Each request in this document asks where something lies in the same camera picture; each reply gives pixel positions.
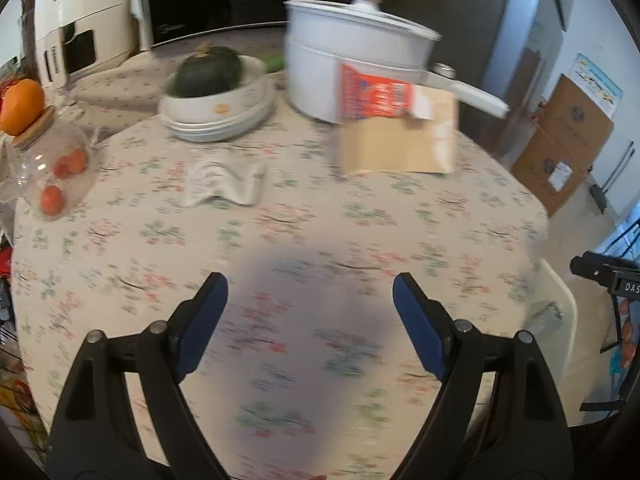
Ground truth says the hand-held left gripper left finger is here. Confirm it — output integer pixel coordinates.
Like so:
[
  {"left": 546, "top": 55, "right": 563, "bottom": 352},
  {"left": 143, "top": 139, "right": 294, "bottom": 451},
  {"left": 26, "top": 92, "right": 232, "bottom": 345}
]
[{"left": 47, "top": 272, "right": 231, "bottom": 480}]

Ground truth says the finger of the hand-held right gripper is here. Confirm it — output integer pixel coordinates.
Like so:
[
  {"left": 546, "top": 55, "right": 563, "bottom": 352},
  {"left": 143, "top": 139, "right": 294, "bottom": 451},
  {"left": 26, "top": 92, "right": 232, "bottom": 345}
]
[{"left": 570, "top": 252, "right": 620, "bottom": 282}]

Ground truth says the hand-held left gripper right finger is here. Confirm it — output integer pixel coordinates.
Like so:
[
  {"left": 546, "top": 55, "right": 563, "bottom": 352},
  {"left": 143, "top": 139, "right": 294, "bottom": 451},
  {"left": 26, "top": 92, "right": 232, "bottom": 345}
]
[{"left": 392, "top": 272, "right": 573, "bottom": 480}]

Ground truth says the cream chair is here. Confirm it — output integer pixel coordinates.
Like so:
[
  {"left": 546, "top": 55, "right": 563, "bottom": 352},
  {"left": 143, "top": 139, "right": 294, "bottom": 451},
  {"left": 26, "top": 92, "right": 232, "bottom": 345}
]
[{"left": 520, "top": 257, "right": 578, "bottom": 396}]

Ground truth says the black metal stand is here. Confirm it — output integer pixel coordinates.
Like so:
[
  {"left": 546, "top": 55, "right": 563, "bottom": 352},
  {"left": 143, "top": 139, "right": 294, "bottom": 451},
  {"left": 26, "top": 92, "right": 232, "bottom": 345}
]
[{"left": 580, "top": 290, "right": 640, "bottom": 411}]

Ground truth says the brown cardboard box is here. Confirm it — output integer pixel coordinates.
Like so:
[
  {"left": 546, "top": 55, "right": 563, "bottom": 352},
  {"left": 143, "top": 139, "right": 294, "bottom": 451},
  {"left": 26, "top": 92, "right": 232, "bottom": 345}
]
[
  {"left": 540, "top": 74, "right": 615, "bottom": 171},
  {"left": 511, "top": 125, "right": 596, "bottom": 217}
]

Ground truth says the white paper wrapper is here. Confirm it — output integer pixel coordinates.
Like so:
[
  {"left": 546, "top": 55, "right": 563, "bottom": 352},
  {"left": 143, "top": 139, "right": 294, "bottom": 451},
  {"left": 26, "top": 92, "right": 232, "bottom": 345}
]
[{"left": 186, "top": 159, "right": 267, "bottom": 207}]

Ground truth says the brown paper bag, red label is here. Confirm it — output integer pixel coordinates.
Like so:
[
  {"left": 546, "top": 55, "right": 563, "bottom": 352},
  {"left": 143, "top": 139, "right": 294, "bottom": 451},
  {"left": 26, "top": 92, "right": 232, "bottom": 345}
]
[{"left": 341, "top": 85, "right": 458, "bottom": 176}]

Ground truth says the white plate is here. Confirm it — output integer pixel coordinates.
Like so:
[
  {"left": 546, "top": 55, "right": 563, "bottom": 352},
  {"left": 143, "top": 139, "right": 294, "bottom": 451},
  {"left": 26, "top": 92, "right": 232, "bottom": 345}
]
[{"left": 161, "top": 87, "right": 277, "bottom": 142}]

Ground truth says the small red fruit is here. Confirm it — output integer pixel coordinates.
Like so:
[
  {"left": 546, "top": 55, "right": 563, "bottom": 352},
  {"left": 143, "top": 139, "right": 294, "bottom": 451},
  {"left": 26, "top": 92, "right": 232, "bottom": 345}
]
[
  {"left": 52, "top": 149, "right": 90, "bottom": 179},
  {"left": 40, "top": 185, "right": 66, "bottom": 213}
]

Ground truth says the white bowl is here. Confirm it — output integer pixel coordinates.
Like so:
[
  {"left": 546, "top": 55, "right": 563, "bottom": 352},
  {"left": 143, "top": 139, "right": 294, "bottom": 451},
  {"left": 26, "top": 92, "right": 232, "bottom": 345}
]
[{"left": 160, "top": 55, "right": 268, "bottom": 123}]

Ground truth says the clear glass jar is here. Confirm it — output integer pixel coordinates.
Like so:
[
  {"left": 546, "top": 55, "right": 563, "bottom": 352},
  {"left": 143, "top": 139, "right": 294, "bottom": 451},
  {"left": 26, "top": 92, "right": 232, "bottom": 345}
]
[{"left": 0, "top": 107, "right": 101, "bottom": 218}]

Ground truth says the red white carton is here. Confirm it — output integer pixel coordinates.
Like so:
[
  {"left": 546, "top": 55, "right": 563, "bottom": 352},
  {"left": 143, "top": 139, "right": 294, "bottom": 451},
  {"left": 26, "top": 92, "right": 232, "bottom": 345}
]
[{"left": 340, "top": 60, "right": 433, "bottom": 122}]

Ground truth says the dark green squash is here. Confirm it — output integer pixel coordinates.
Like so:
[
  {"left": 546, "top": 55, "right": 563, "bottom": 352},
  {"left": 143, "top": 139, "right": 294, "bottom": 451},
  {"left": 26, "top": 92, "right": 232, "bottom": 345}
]
[{"left": 172, "top": 44, "right": 243, "bottom": 98}]

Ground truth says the orange fruit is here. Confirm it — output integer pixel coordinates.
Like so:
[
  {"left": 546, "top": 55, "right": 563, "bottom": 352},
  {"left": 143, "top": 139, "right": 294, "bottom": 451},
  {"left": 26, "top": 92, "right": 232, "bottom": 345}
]
[{"left": 0, "top": 78, "right": 46, "bottom": 136}]

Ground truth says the black screen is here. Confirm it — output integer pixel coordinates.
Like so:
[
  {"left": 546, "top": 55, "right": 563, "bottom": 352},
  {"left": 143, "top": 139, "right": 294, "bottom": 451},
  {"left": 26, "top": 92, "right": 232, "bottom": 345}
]
[{"left": 145, "top": 0, "right": 368, "bottom": 46}]

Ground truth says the white kitchen appliance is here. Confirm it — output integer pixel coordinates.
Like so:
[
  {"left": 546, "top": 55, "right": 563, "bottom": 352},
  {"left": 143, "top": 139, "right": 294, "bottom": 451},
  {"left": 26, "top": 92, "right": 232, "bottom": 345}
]
[{"left": 34, "top": 0, "right": 153, "bottom": 88}]

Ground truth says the wall poster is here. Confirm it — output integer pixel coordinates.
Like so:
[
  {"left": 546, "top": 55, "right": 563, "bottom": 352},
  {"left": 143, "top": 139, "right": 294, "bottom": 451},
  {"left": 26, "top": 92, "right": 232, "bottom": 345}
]
[{"left": 570, "top": 52, "right": 625, "bottom": 118}]

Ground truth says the white pot with handle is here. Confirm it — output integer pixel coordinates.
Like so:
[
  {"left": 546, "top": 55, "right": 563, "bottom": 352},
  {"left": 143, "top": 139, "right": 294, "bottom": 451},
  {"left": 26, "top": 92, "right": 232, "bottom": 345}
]
[{"left": 284, "top": 0, "right": 511, "bottom": 123}]

